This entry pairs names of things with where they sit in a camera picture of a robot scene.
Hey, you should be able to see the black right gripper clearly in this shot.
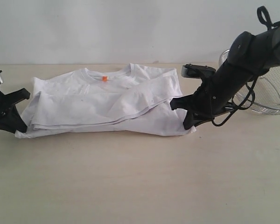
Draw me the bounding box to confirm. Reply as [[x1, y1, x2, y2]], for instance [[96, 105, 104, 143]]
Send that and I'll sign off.
[[170, 81, 233, 130]]

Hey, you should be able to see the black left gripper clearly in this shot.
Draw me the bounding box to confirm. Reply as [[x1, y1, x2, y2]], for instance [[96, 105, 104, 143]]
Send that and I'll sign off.
[[0, 88, 30, 133]]

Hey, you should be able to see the white t-shirt red logo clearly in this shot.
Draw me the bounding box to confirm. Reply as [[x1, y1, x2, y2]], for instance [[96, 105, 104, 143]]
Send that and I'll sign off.
[[15, 63, 195, 139]]

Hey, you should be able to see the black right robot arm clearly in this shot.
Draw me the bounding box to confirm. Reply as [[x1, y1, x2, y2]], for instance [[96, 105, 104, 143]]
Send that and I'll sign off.
[[170, 21, 280, 130]]

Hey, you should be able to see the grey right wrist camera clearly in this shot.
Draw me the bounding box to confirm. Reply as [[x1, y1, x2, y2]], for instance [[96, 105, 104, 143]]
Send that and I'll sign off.
[[181, 63, 216, 80]]

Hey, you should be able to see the metal wire mesh basket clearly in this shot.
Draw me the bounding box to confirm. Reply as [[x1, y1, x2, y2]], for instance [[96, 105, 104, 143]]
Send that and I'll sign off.
[[218, 49, 280, 116]]

